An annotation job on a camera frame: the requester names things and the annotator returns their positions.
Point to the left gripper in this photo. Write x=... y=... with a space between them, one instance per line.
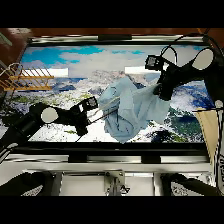
x=82 y=122

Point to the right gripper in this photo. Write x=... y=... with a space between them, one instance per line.
x=164 y=89

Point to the light blue shirt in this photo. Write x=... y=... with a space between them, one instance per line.
x=133 y=110

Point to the brown clothes hanger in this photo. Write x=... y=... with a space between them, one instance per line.
x=31 y=77
x=30 y=88

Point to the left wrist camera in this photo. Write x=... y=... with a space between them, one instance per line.
x=88 y=104

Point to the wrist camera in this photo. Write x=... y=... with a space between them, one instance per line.
x=88 y=104
x=153 y=62

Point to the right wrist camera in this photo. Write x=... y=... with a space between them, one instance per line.
x=153 y=62

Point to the silver frame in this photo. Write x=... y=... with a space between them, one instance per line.
x=100 y=166

